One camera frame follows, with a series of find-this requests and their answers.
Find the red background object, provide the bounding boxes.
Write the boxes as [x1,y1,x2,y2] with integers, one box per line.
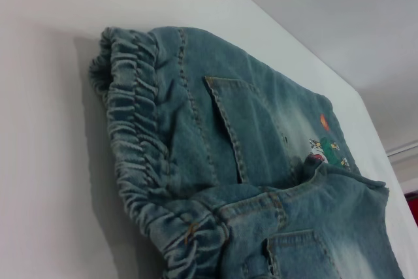
[404,191,418,228]

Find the blue denim shorts with print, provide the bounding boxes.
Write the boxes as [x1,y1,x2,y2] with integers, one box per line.
[88,25,402,279]

